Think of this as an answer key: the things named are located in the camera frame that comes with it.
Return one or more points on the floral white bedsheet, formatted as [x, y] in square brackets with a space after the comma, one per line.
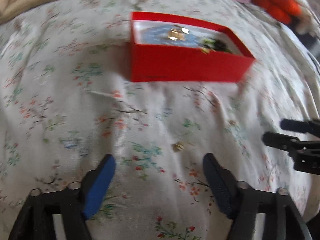
[66, 102]

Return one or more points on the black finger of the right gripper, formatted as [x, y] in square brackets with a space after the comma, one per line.
[312, 126]
[305, 154]

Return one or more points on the red box white insert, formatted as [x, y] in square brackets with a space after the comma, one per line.
[166, 47]

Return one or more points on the gold rings pair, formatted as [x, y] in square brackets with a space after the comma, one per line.
[177, 33]

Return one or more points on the orange plush toy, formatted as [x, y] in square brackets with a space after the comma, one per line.
[282, 10]

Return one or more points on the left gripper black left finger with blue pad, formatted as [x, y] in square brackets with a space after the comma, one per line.
[77, 203]

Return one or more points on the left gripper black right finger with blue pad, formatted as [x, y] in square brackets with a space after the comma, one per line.
[241, 203]

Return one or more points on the gold flower earring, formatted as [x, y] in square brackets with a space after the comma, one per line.
[178, 146]

